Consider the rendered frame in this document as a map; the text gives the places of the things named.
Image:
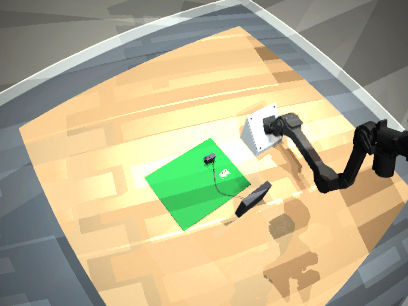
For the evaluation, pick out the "black cooling fan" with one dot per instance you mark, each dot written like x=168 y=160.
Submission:
x=254 y=197

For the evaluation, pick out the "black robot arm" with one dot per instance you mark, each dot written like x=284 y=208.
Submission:
x=365 y=136

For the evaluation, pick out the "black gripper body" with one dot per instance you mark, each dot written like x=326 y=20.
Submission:
x=399 y=144

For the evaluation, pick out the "green circuit board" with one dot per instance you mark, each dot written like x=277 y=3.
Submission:
x=186 y=185

